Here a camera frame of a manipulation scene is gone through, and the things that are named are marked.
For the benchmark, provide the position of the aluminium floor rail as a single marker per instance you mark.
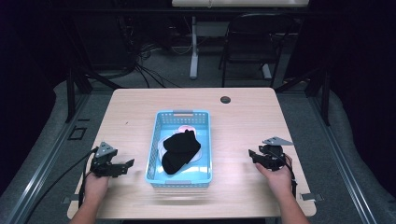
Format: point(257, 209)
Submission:
point(342, 161)
point(40, 168)

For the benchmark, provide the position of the black table grommet hole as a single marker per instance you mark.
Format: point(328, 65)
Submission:
point(225, 100)

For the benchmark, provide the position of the black floor outlet frame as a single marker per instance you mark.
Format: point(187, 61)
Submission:
point(77, 133)

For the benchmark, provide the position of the black sock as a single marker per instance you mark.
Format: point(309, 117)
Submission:
point(176, 163)
point(182, 143)

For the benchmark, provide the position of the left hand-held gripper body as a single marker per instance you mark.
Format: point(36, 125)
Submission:
point(104, 158)

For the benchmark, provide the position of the person's left hand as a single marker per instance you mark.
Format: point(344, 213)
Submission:
point(96, 186)

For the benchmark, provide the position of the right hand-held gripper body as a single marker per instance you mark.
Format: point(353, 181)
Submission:
point(273, 153)

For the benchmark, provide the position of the black metal stand frame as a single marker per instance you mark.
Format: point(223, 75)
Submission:
point(325, 99)
point(71, 93)

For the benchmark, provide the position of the white desk with metal leg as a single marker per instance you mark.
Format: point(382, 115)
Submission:
point(194, 46)

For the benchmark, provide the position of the blue plastic basket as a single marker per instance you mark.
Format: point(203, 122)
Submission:
point(199, 174)

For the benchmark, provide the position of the black cloth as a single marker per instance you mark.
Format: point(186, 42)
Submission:
point(185, 128)

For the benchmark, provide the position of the person's right hand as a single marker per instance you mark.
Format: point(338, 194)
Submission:
point(276, 182)

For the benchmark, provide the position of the black folding chair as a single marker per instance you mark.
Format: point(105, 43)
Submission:
point(253, 34)

